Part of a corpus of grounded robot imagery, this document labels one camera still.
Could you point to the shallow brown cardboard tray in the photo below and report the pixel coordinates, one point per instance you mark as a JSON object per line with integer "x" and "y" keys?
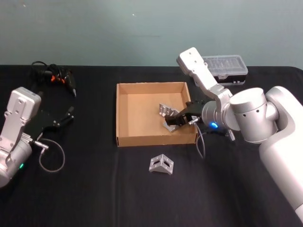
{"x": 142, "y": 139}

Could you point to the clear plastic case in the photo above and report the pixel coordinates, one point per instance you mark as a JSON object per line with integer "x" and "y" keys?
{"x": 227, "y": 68}

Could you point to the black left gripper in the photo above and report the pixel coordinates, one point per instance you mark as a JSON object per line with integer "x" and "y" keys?
{"x": 41, "y": 121}

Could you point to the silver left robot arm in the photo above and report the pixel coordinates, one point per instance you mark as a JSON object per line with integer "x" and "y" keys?
{"x": 16, "y": 113}

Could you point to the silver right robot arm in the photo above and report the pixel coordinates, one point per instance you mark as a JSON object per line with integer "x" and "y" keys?
{"x": 272, "y": 142}

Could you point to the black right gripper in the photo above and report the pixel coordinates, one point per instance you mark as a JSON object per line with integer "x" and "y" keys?
{"x": 195, "y": 110}

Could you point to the silver metal corner bracket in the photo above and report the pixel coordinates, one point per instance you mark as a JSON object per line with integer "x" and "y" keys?
{"x": 171, "y": 128}
{"x": 165, "y": 109}
{"x": 161, "y": 164}

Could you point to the black table cloth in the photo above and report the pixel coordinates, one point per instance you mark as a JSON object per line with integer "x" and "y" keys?
{"x": 99, "y": 189}

